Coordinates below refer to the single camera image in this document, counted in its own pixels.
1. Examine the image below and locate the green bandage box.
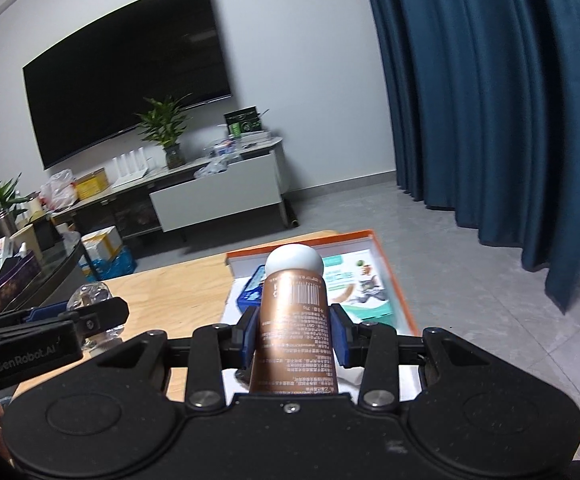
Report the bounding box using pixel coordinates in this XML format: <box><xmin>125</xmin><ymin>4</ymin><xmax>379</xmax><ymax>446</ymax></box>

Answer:
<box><xmin>322</xmin><ymin>249</ymin><xmax>393</xmax><ymax>322</ymax></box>

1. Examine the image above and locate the orange white shoebox lid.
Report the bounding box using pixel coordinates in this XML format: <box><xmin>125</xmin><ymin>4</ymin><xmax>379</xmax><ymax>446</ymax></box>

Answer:
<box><xmin>219</xmin><ymin>228</ymin><xmax>422</xmax><ymax>403</ymax></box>

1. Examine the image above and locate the white plastic bag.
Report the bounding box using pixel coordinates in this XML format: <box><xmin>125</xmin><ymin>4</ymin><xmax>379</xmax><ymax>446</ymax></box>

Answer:
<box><xmin>40</xmin><ymin>169</ymin><xmax>77</xmax><ymax>211</ymax></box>

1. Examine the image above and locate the cardboard box on floor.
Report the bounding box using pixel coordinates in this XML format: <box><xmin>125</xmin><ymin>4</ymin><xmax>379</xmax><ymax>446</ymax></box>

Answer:
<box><xmin>81</xmin><ymin>226</ymin><xmax>123</xmax><ymax>262</ymax></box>

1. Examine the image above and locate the copper bottle white cap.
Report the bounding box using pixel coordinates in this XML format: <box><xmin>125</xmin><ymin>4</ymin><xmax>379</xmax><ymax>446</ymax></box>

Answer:
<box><xmin>249</xmin><ymin>244</ymin><xmax>338</xmax><ymax>396</ymax></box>

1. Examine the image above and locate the blue floss pick tin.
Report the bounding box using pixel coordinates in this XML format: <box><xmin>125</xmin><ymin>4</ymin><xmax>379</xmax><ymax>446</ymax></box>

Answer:
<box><xmin>236</xmin><ymin>264</ymin><xmax>266</xmax><ymax>313</ymax></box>

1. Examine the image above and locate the blue curtain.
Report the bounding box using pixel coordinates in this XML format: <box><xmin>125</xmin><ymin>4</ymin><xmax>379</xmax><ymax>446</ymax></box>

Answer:
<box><xmin>369</xmin><ymin>0</ymin><xmax>580</xmax><ymax>310</ymax></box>

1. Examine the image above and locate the purple gold tray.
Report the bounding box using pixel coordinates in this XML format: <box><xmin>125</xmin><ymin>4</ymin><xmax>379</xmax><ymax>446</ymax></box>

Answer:
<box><xmin>0</xmin><ymin>252</ymin><xmax>40</xmax><ymax>312</ymax></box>

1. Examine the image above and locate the yellow box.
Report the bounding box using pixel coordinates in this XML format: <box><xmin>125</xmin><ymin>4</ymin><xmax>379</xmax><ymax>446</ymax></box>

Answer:
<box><xmin>74</xmin><ymin>168</ymin><xmax>110</xmax><ymax>200</ymax></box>

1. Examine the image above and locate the white TV cabinet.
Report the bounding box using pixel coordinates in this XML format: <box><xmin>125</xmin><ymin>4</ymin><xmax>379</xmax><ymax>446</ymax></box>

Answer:
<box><xmin>54</xmin><ymin>138</ymin><xmax>296</xmax><ymax>242</ymax></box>

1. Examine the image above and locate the wall mounted television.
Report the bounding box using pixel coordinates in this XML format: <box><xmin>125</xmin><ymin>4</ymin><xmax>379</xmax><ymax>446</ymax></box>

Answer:
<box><xmin>22</xmin><ymin>0</ymin><xmax>232</xmax><ymax>168</ymax></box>

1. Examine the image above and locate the black green box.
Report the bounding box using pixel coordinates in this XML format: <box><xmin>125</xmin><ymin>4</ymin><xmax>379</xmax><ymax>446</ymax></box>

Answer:
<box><xmin>224</xmin><ymin>106</ymin><xmax>262</xmax><ymax>139</ymax></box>

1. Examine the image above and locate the white wifi router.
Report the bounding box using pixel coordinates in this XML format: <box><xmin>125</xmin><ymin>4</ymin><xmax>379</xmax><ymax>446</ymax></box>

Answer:
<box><xmin>111</xmin><ymin>148</ymin><xmax>150</xmax><ymax>188</ymax></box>

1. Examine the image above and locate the blue plastic bag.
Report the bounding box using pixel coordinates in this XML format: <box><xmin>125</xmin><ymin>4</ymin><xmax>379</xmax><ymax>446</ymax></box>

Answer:
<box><xmin>80</xmin><ymin>246</ymin><xmax>137</xmax><ymax>282</ymax></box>

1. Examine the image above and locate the potted plant on cabinet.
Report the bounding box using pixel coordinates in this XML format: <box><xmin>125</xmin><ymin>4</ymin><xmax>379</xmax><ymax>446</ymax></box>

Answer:
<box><xmin>137</xmin><ymin>96</ymin><xmax>189</xmax><ymax>169</ymax></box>

